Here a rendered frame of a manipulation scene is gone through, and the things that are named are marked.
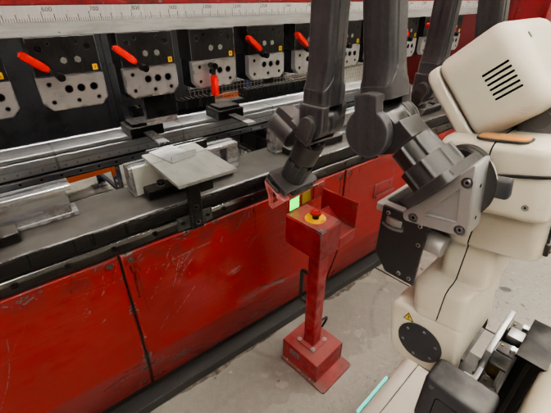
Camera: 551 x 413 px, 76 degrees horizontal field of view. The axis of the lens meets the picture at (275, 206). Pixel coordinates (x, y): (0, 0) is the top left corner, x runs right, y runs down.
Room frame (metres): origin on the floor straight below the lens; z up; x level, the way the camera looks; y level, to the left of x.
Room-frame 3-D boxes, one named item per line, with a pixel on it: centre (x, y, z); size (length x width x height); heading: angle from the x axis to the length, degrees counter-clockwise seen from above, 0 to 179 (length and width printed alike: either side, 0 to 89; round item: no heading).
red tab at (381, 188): (1.59, -0.55, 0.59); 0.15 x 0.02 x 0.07; 128
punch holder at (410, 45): (1.80, -0.57, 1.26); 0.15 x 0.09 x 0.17; 128
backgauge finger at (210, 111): (1.43, 0.17, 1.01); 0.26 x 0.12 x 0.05; 38
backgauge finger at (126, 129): (1.21, 0.44, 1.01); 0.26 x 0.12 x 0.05; 38
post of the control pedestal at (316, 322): (1.04, -0.16, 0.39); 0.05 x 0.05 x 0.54; 44
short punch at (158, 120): (1.08, 0.35, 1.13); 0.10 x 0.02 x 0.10; 128
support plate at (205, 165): (0.96, 0.26, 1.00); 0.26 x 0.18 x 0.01; 38
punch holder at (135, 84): (1.06, 0.37, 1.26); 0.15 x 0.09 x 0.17; 128
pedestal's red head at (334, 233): (1.04, -0.16, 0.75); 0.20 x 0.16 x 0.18; 134
